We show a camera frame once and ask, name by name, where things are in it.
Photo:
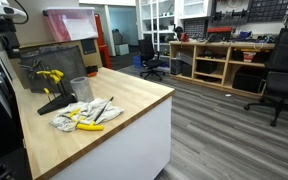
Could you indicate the wooden shelf unit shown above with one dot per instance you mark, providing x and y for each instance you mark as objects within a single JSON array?
[{"x": 228, "y": 66}]

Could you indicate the blue floor bin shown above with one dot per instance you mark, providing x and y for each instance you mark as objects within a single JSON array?
[{"x": 137, "y": 62}]

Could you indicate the pink translucent storage bin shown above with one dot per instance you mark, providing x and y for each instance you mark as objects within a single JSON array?
[{"x": 70, "y": 25}]

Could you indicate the red metal cabinet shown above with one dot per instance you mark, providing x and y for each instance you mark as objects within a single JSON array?
[{"x": 102, "y": 50}]

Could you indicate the large cardboard box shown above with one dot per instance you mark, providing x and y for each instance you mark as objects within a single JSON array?
[{"x": 92, "y": 60}]

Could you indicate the black wall pegboard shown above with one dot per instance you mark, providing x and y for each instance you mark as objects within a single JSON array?
[{"x": 267, "y": 11}]

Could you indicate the grey cylindrical cup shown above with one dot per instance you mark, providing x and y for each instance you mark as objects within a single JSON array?
[{"x": 81, "y": 90}]

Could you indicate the red and white box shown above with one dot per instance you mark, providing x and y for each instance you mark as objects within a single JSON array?
[{"x": 249, "y": 56}]

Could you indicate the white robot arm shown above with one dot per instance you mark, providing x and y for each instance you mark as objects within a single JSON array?
[{"x": 4, "y": 10}]

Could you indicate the black mesh office chair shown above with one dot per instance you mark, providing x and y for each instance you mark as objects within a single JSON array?
[{"x": 285, "y": 56}]

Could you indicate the white grid shelving unit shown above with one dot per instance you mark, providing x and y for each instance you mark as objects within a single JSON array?
[{"x": 138, "y": 20}]

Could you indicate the white table cabinet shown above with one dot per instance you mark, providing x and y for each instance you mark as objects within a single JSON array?
[{"x": 127, "y": 146}]

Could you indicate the white paper scrap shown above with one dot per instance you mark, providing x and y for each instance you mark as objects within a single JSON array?
[{"x": 228, "y": 95}]

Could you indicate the black equipment box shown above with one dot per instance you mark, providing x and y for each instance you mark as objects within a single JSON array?
[{"x": 180, "y": 68}]

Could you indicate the grey small parts drawers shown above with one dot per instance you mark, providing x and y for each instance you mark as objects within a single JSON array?
[{"x": 195, "y": 28}]

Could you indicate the wall tool rack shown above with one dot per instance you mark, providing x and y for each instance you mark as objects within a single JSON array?
[{"x": 230, "y": 15}]

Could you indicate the small black box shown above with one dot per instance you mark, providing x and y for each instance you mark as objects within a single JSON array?
[{"x": 91, "y": 69}]

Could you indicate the white wall cabinet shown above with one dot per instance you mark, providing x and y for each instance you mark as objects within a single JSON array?
[{"x": 194, "y": 8}]

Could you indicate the small orange item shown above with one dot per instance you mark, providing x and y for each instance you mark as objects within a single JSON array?
[{"x": 92, "y": 75}]

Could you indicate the red lid toolbox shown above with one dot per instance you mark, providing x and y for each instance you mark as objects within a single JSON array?
[{"x": 219, "y": 29}]

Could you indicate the black wedge hex key stand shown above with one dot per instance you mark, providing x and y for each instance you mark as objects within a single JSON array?
[{"x": 55, "y": 104}]

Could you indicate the large black crate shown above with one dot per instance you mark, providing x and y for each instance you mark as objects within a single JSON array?
[{"x": 247, "y": 81}]

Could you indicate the black storage bin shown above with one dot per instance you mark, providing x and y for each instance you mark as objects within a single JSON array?
[{"x": 206, "y": 67}]

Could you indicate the small black office chair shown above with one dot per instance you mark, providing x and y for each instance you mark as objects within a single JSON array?
[{"x": 146, "y": 50}]

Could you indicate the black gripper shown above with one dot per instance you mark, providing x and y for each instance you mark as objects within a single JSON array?
[{"x": 10, "y": 45}]

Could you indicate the grey checked tote bag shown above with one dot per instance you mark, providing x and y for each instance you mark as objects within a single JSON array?
[{"x": 67, "y": 60}]

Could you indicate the dark backpack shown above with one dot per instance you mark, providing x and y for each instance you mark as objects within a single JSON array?
[{"x": 117, "y": 36}]

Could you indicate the white printed cloth rag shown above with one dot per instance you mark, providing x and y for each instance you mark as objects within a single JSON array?
[{"x": 97, "y": 111}]

